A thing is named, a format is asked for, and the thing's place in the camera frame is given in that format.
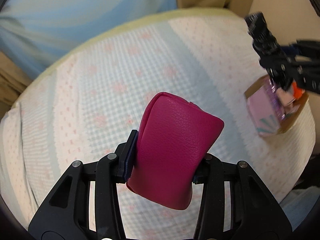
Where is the checkered floral bedspread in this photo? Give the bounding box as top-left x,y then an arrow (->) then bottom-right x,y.
1,15 -> 316,228

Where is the pink cloth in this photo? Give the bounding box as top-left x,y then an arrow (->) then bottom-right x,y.
276,88 -> 295,109

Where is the purple plastic packet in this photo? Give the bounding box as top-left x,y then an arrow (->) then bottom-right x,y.
263,77 -> 285,122

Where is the green yellow bed sheet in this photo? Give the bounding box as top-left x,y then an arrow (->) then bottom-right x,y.
18,7 -> 238,100

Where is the cardboard box with pink flaps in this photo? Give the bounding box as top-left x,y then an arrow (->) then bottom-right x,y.
244,75 -> 309,137

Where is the magenta leather pouch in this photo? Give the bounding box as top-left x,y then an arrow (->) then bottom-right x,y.
126,92 -> 224,210

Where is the left beige curtain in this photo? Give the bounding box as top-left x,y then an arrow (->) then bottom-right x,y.
0,52 -> 32,118

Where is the orange fluffy pompom toy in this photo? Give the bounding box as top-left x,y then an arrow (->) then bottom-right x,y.
291,81 -> 305,100

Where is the light blue hanging sheet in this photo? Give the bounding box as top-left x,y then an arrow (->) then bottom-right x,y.
1,0 -> 177,79

